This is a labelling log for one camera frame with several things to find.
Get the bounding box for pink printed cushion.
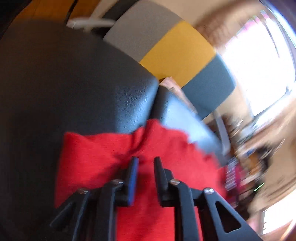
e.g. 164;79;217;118
159;77;198;114

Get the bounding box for grey yellow blue armchair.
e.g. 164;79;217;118
66;0;238;156

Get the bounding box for wooden wardrobe doors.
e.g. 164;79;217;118
13;0;100;23

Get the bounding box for wooden side shelf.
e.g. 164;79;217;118
222;114;286;182

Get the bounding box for patterned beige curtain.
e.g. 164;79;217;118
194;1;264;49

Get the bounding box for black rolled mat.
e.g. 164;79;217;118
92;0;139;35

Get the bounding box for red knit sweater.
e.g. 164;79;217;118
54;118;232;241

